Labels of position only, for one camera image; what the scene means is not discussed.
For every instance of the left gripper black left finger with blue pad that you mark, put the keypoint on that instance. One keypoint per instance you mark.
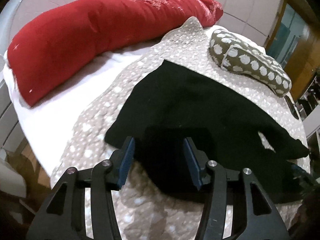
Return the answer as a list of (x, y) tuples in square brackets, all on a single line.
[(62, 214)]

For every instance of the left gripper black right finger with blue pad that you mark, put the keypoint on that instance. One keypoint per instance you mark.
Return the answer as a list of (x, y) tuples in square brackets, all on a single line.
[(254, 215)]

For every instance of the black pants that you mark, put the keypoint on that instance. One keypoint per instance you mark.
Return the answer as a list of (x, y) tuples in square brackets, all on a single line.
[(173, 103)]

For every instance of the beige dotted quilt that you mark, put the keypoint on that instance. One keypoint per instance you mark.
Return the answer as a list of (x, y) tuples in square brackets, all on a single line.
[(142, 211)]

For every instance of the white bed sheet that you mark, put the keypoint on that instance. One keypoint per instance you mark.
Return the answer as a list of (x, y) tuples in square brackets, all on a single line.
[(48, 125)]

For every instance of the black phone on bed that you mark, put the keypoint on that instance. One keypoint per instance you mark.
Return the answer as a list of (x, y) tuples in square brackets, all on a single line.
[(291, 107)]

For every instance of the olive white-spotted pillow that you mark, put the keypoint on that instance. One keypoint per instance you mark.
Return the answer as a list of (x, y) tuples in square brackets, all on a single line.
[(239, 57)]

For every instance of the brown wooden door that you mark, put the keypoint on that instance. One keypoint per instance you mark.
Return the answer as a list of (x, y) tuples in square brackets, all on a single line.
[(304, 60)]

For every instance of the long red pillow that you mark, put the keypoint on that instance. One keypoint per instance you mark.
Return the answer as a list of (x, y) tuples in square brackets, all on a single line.
[(55, 45)]

